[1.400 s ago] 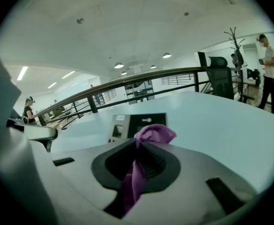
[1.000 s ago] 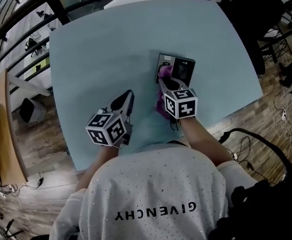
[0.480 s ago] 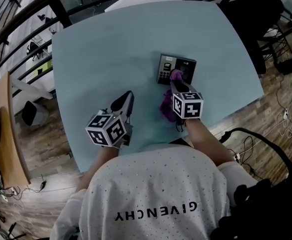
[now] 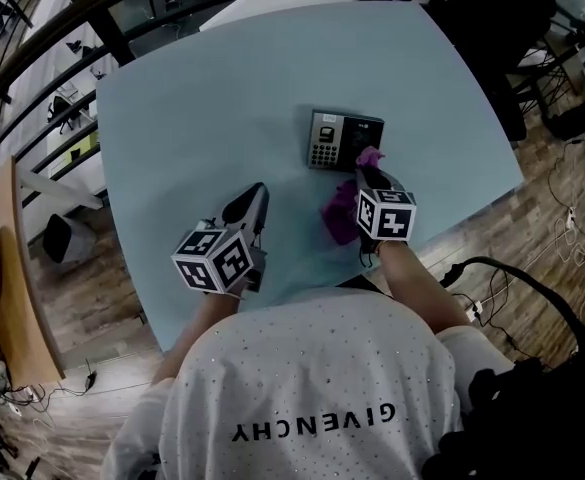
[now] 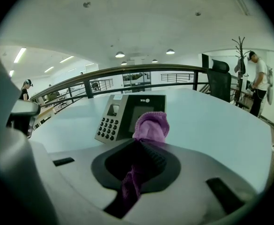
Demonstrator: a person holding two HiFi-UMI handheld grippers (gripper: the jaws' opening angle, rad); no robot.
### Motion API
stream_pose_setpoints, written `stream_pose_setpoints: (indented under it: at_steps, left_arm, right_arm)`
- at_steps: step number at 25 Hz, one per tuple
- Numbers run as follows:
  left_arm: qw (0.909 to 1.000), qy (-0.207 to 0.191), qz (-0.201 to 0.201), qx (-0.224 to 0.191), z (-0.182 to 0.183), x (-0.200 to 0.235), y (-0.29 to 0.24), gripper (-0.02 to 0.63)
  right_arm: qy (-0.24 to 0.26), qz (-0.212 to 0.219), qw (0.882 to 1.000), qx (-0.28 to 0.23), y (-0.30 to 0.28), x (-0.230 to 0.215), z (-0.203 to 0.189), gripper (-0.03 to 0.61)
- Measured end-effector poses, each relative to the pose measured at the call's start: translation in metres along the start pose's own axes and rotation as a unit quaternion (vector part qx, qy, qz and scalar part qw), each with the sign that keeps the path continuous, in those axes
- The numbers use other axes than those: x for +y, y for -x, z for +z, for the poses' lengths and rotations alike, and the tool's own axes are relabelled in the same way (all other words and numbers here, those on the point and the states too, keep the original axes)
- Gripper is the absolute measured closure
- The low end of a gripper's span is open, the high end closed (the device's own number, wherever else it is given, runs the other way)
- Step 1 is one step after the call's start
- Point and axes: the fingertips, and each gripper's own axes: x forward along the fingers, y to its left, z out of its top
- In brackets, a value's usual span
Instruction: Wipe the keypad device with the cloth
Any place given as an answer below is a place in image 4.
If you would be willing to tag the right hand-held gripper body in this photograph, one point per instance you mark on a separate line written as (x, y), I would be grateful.
(387, 215)

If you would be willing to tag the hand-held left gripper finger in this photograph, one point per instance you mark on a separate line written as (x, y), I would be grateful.
(221, 219)
(263, 213)

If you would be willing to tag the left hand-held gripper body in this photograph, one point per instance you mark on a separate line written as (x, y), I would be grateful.
(212, 263)

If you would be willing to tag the purple cloth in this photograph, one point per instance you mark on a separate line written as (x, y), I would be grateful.
(339, 213)

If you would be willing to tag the black keypad terminal device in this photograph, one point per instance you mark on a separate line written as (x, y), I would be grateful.
(324, 143)

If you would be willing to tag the person's right forearm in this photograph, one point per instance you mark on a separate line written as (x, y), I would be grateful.
(417, 288)

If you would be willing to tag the black shoulder bag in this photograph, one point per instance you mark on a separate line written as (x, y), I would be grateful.
(522, 418)

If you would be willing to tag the person's left forearm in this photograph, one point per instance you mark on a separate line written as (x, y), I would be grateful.
(197, 333)

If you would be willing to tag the light blue table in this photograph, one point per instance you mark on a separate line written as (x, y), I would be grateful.
(212, 118)

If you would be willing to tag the white power strip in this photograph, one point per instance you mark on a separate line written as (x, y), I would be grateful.
(570, 213)
(476, 310)

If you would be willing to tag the person's white shirt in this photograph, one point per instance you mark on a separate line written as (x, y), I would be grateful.
(312, 368)

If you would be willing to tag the black white waste bin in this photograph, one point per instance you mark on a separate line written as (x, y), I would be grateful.
(59, 238)

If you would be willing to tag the black mesh chair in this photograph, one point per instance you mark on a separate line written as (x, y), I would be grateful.
(492, 33)

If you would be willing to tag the wooden table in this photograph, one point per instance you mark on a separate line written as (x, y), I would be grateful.
(27, 293)

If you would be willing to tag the black curved railing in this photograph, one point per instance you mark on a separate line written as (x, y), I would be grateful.
(114, 38)

